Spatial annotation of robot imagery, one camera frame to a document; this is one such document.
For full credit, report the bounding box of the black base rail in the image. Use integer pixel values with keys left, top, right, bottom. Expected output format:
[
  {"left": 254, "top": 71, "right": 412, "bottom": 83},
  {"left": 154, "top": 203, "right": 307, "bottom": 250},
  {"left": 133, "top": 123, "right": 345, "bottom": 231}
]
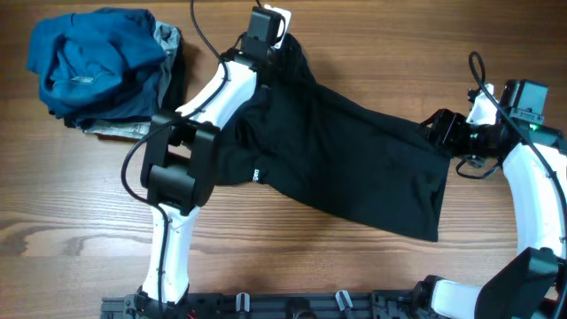
[{"left": 99, "top": 290, "right": 426, "bottom": 319}]

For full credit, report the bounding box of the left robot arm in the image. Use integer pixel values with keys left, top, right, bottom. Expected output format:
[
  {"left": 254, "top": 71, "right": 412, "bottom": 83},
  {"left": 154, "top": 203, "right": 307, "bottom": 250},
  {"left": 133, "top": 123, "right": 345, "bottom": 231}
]
[{"left": 131, "top": 44, "right": 282, "bottom": 318}]

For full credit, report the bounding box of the black t-shirt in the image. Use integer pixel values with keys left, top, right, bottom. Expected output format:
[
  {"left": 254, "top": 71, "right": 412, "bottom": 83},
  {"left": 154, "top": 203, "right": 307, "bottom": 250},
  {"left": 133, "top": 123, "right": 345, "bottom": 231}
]
[{"left": 217, "top": 48, "right": 450, "bottom": 242}]

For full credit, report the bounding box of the blue crumpled garment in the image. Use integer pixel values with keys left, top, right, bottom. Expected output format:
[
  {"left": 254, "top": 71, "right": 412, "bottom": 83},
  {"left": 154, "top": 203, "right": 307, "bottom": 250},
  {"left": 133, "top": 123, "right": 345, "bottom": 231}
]
[{"left": 27, "top": 8, "right": 167, "bottom": 128}]

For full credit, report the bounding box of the grey folded garment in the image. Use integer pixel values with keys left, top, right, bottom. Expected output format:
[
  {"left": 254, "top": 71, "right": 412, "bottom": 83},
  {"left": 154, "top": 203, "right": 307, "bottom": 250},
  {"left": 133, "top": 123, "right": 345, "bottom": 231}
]
[{"left": 82, "top": 21, "right": 185, "bottom": 139}]

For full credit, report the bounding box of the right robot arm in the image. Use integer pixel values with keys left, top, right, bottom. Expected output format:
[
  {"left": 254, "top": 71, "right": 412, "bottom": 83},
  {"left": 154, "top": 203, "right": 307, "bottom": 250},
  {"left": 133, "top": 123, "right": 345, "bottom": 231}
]
[{"left": 420, "top": 109, "right": 566, "bottom": 318}]

